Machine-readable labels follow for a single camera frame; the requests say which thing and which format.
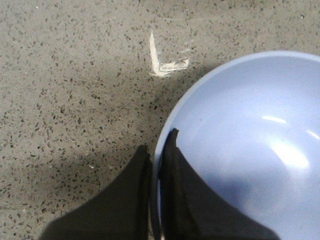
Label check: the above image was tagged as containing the blue bowl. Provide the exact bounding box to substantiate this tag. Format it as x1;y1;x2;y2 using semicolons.
151;50;320;240

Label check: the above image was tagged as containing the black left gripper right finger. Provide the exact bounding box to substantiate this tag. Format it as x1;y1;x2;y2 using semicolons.
159;128;279;240

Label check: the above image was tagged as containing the white tape corner mark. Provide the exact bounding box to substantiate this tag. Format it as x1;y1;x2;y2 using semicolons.
148;30;190;78

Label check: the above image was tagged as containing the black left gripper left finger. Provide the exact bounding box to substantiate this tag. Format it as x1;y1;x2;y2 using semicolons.
39;145;152;240

